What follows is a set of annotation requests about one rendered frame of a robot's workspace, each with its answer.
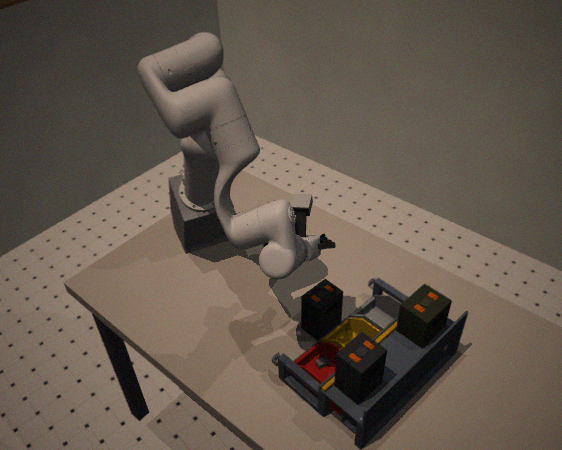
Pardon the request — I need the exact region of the yellow flat bar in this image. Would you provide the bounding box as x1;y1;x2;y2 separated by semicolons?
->
322;321;397;392

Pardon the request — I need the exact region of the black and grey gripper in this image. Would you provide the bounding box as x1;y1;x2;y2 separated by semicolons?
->
297;234;335;262

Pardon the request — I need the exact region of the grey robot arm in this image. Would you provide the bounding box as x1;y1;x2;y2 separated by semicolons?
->
138;32;313;279

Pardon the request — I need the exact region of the red open bin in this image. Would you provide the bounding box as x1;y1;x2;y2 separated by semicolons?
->
294;342;344;416

